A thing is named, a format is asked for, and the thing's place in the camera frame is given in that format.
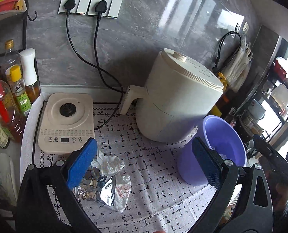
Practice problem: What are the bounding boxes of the clear gold capped bottle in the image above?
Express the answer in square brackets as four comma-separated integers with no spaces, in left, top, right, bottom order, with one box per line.
[0,39,21,84]

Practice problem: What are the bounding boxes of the hanging chopsticks packet bag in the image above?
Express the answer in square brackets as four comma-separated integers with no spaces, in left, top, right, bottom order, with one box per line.
[222,42,253,93]

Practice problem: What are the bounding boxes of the stainless steel steamer pot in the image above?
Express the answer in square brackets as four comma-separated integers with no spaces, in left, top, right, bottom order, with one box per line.
[240,116,264,136]

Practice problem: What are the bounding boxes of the white plastic tray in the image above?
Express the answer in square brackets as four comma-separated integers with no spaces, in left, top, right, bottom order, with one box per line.
[0,153,18,206]

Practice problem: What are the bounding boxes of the black power cable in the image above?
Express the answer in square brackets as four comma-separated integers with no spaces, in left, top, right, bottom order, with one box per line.
[64,0,125,93]
[93,0,125,130]

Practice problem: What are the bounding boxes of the cream white air fryer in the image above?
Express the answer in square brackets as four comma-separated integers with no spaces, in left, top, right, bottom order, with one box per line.
[119,48,224,143]

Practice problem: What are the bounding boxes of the red capped oil bottle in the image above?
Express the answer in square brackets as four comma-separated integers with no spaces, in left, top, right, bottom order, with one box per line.
[0,79,25,143]

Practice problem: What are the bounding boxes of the purple plastic trash bucket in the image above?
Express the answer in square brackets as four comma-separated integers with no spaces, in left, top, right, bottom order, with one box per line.
[177,115,247,186]

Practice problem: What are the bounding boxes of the hanging black cable loop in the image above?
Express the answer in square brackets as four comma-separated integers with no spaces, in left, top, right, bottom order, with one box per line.
[212,30,242,75]

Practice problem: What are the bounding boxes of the yellow dish soap bottle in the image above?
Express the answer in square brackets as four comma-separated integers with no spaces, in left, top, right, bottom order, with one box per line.
[218,72,228,91]

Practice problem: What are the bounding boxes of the white enamel mug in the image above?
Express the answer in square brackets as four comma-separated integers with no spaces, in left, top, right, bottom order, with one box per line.
[248,99,266,120]

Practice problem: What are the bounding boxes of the black power cable right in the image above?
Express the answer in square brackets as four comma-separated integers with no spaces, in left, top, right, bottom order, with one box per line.
[93,0,125,130]

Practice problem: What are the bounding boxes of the yellow capped green label bottle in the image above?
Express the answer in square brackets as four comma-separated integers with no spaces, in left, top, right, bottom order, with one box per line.
[10,65,31,117]

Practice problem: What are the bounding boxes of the white printed plastic bag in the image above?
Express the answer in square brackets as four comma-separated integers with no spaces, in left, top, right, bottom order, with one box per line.
[93,150,131,213]

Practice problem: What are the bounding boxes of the white top oil dispenser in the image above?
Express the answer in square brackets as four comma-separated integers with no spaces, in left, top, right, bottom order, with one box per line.
[19,48,40,103]

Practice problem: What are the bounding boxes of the silver foil snack wrapper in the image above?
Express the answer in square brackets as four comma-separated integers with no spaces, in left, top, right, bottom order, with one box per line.
[72,164,112,205]

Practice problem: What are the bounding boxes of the black power cable left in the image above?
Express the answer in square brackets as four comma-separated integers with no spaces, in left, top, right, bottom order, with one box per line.
[64,0,125,93]

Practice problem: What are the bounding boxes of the cream induction cooker base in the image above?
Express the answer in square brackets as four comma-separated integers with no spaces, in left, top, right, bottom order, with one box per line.
[38,93,95,155]

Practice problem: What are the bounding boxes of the person's right hand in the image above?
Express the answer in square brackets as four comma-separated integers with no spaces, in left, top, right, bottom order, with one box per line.
[265,170,288,212]

